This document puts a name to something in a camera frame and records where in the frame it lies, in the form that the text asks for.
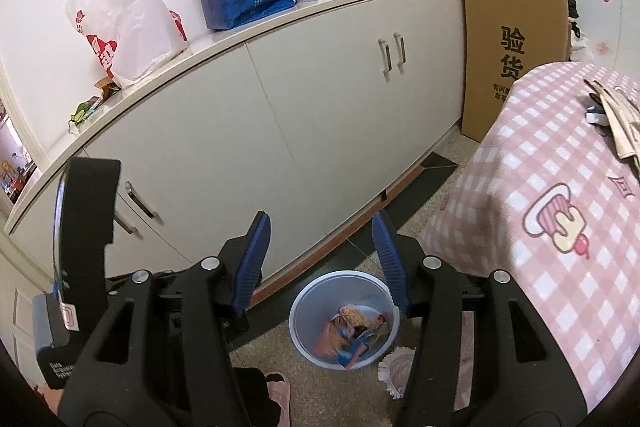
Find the brown cardboard box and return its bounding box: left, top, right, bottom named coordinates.
left=460, top=0, right=571, bottom=144

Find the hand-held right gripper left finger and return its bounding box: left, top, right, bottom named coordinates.
left=57, top=211, right=273, bottom=427

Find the person's left forearm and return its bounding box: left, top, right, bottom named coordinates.
left=32, top=382, right=67, bottom=425

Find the white door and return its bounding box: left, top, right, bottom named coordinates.
left=0, top=232, right=61, bottom=388

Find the small brown item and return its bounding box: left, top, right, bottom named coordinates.
left=95, top=77, right=122, bottom=100

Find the blue plastic trash bin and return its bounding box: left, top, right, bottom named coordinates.
left=288, top=271, right=401, bottom=370

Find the white plastic bag red print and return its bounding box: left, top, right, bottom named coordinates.
left=65, top=0, right=188, bottom=88

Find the pink slipper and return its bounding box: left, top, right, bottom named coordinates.
left=265, top=371, right=292, bottom=427

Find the white low cabinet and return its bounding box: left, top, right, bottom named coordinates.
left=2, top=0, right=468, bottom=303

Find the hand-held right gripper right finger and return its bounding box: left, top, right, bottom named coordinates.
left=372, top=209, right=588, bottom=427

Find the small white plastic bag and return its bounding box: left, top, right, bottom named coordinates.
left=570, top=34, right=597, bottom=62

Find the pink checkered tablecloth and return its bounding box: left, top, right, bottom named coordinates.
left=377, top=61, right=640, bottom=413

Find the black clothes heap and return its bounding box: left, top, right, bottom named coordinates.
left=566, top=0, right=589, bottom=40

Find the small green item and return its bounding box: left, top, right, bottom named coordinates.
left=67, top=99, right=103, bottom=130

